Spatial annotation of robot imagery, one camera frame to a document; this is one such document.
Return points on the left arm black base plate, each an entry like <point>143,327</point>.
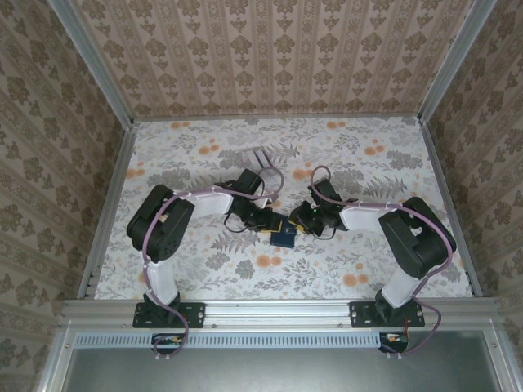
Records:
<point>192,314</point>

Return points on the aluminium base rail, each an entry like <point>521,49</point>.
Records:
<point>278,312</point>

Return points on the left black-white robot arm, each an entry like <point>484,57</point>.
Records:
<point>171,241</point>

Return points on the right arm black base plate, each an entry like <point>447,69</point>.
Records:
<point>361,314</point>

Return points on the right black-white robot arm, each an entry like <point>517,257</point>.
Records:
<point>404,241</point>

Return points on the navy blue card holder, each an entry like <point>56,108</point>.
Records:
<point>284,237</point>

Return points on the floral table cover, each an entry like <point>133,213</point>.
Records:
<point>327,265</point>

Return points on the aluminium frame post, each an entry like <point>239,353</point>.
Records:
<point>457,61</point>
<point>92,61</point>

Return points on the aluminium side rail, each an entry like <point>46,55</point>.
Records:
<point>107,208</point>
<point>451,204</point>

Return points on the grey metal panel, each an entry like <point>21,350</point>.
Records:
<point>265,371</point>

